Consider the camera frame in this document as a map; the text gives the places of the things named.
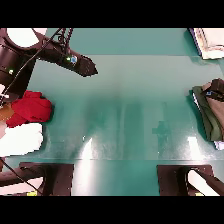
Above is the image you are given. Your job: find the red T-shirt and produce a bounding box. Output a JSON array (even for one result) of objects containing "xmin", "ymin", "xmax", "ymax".
[{"xmin": 5, "ymin": 89, "xmax": 54, "ymax": 129}]

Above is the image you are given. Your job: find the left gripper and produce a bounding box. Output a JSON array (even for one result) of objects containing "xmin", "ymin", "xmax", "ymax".
[{"xmin": 65, "ymin": 52, "xmax": 99, "ymax": 78}]

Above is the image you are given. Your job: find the white garment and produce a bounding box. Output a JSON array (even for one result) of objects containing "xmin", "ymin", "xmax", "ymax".
[
  {"xmin": 0, "ymin": 122, "xmax": 45, "ymax": 158},
  {"xmin": 193, "ymin": 27, "xmax": 224, "ymax": 61}
]

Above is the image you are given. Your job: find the black cable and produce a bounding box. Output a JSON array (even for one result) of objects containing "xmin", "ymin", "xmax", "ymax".
[{"xmin": 0, "ymin": 28, "xmax": 65, "ymax": 98}]

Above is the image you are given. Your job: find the green garment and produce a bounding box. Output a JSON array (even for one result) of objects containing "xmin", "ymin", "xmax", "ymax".
[{"xmin": 191, "ymin": 85, "xmax": 224, "ymax": 143}]

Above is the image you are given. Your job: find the pale garment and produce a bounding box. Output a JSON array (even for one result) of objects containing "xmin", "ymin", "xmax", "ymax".
[{"xmin": 213, "ymin": 139, "xmax": 224, "ymax": 151}]

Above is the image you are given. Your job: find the brown garment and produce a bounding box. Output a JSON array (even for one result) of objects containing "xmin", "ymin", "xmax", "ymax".
[{"xmin": 202, "ymin": 82, "xmax": 224, "ymax": 135}]

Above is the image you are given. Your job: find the dark blue garment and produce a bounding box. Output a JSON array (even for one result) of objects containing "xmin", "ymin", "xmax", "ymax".
[{"xmin": 187, "ymin": 27, "xmax": 204, "ymax": 57}]

